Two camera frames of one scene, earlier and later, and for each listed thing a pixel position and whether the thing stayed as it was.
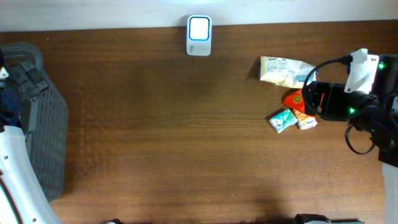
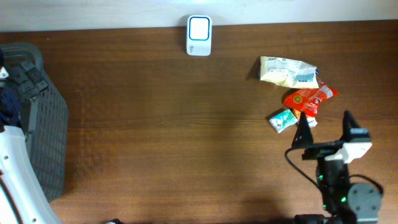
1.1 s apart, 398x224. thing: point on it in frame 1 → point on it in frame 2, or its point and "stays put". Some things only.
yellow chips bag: [286, 72] stays put
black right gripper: [329, 91] → [301, 136]
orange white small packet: [305, 121] stays put
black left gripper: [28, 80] stays put
